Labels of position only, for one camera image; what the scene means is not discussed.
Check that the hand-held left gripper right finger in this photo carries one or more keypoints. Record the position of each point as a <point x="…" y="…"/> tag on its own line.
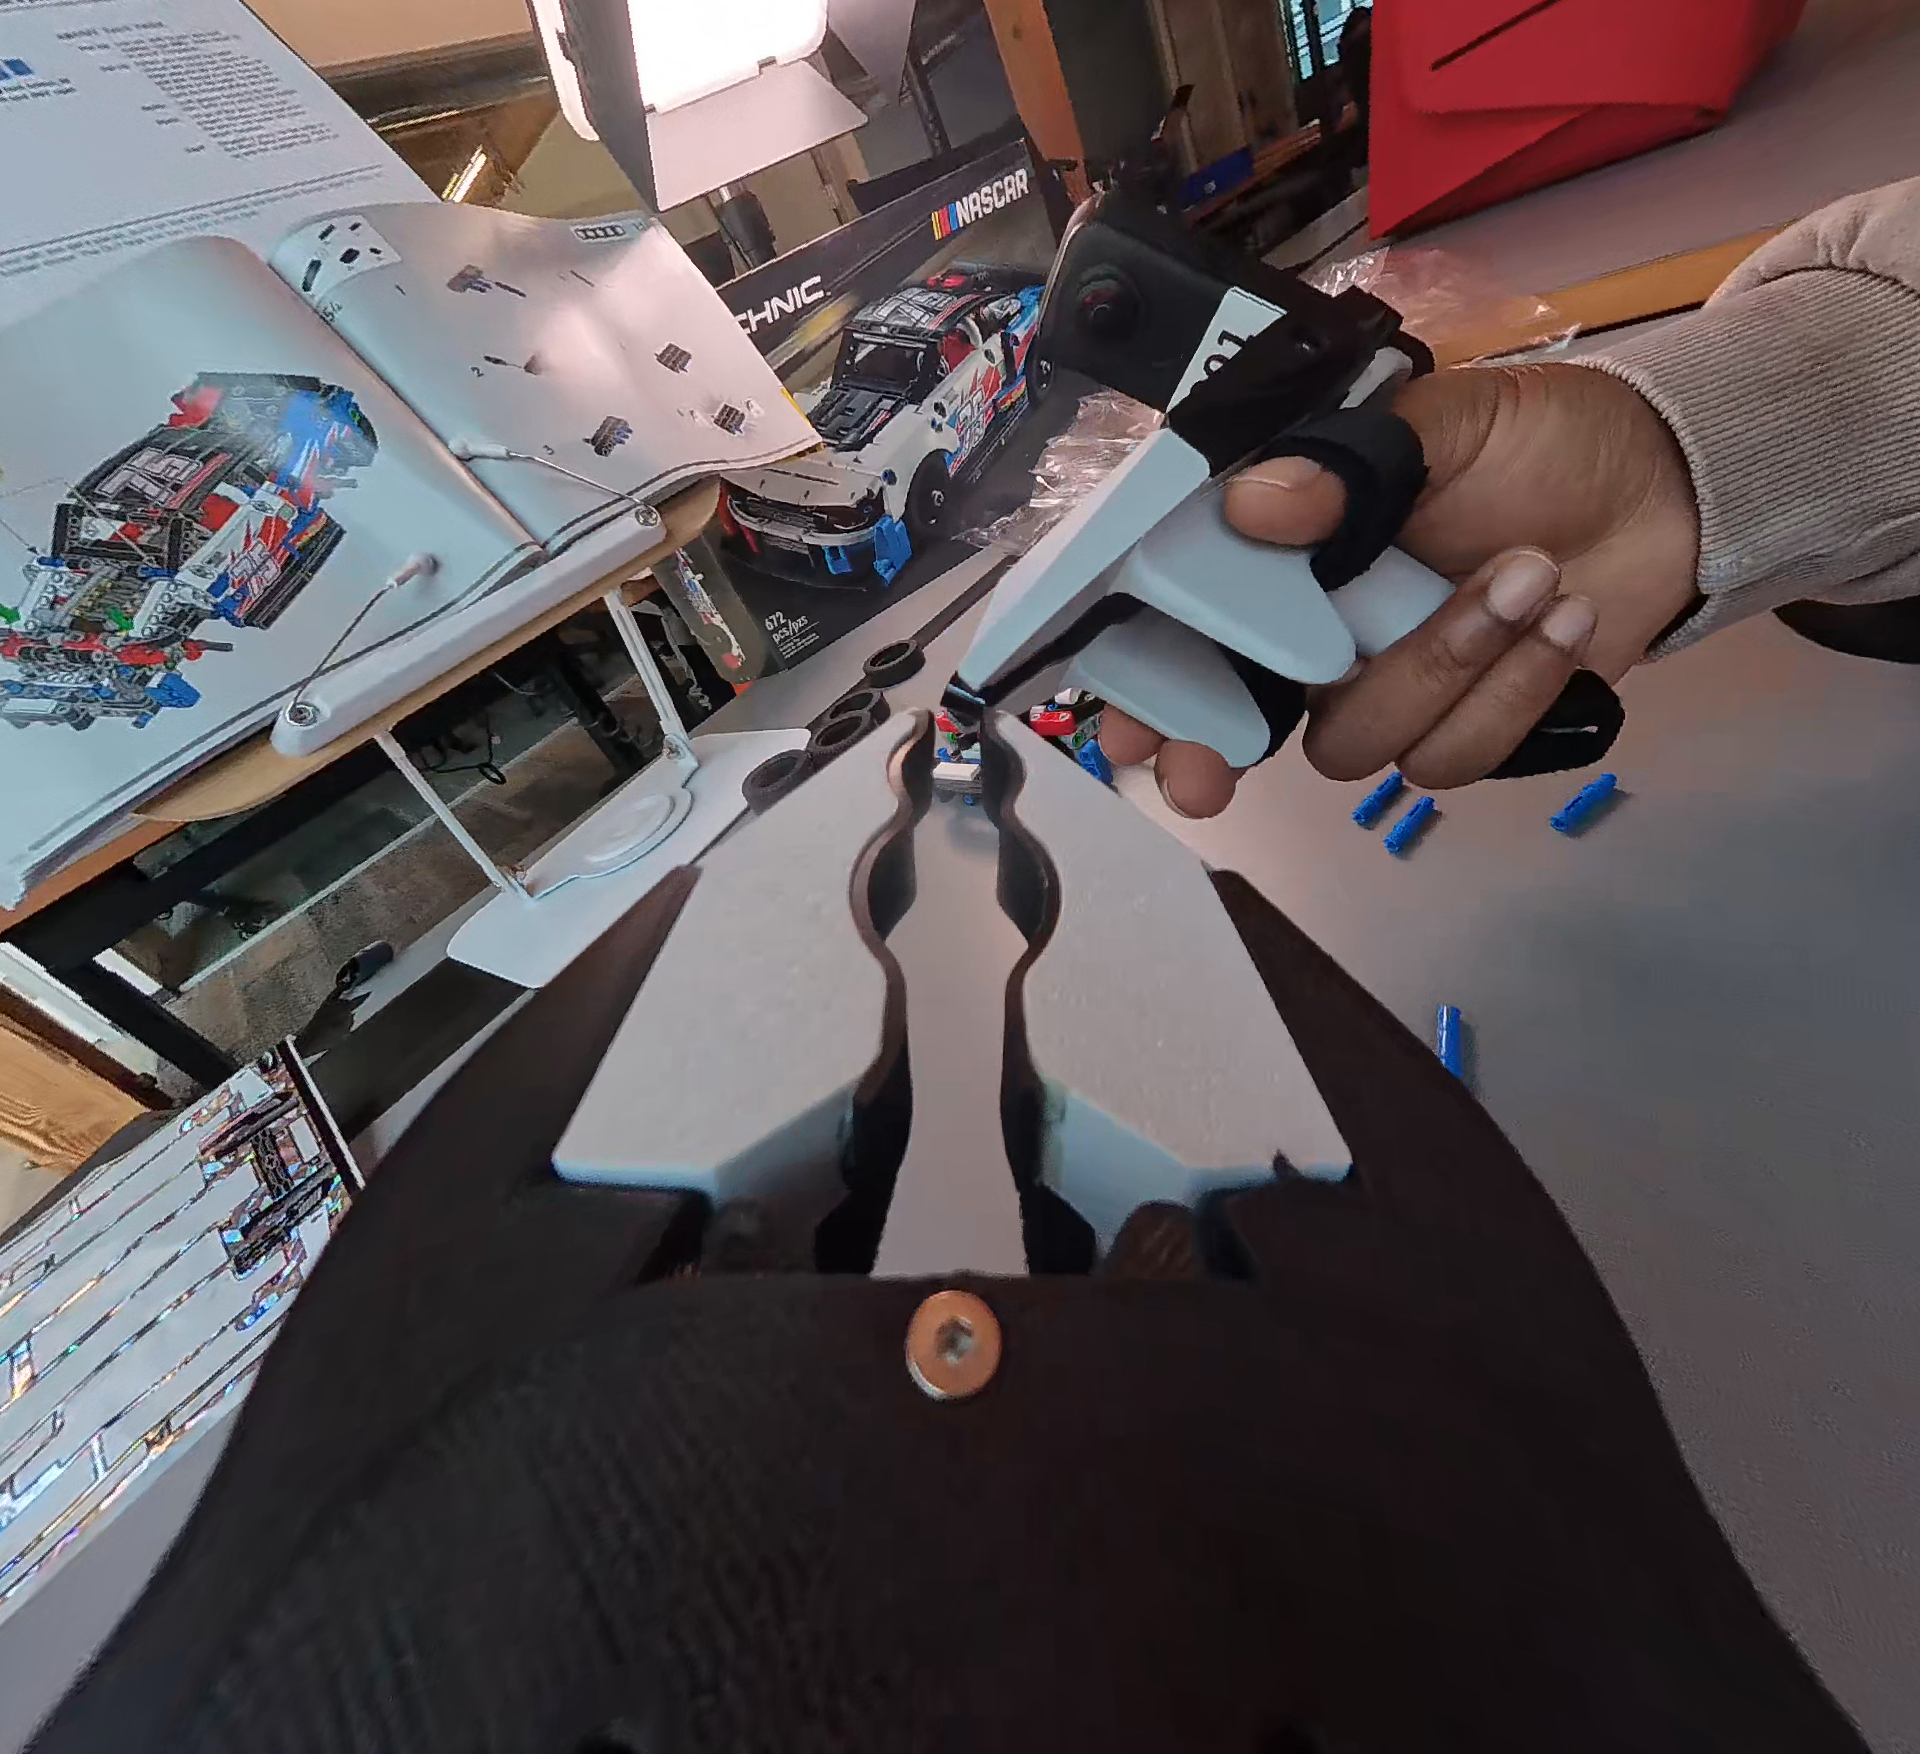
<point x="1184" y="1019"/>

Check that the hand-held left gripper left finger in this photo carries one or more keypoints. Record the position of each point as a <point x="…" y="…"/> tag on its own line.
<point x="735" y="1019"/>

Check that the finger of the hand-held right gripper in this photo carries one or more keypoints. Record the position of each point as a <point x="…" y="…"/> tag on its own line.
<point x="1081" y="538"/>

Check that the brick-built toy race car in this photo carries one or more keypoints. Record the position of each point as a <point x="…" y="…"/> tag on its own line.
<point x="961" y="776"/>

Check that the blue connector pin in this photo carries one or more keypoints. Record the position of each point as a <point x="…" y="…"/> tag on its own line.
<point x="1450" y="1038"/>
<point x="1376" y="798"/>
<point x="1582" y="804"/>
<point x="1411" y="824"/>

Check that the person's right forearm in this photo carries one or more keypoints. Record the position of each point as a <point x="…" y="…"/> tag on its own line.
<point x="1801" y="359"/>

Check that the person's right hand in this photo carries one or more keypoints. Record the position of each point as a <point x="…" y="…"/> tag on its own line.
<point x="1531" y="494"/>

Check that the background storage shelf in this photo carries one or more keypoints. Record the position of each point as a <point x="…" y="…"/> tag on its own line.
<point x="1231" y="179"/>

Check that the black rubber tire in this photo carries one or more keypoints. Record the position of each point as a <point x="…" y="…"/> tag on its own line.
<point x="780" y="778"/>
<point x="836" y="734"/>
<point x="859" y="705"/>
<point x="896" y="662"/>

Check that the silver monitor stand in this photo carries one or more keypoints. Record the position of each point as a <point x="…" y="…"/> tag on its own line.
<point x="510" y="936"/>

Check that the Lego set box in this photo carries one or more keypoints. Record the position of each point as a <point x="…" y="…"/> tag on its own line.
<point x="841" y="554"/>

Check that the pile of clear plastic bags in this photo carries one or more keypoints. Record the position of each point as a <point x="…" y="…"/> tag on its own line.
<point x="1471" y="299"/>

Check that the tan wooden board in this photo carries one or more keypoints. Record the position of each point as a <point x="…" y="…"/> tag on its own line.
<point x="1651" y="284"/>

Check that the sticker sheet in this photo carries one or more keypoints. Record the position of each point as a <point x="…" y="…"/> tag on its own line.
<point x="120" y="1259"/>

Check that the open instruction booklet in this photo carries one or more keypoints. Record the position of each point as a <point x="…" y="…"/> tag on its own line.
<point x="151" y="359"/>

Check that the white printed instruction board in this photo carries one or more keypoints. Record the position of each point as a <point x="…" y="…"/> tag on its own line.
<point x="151" y="135"/>

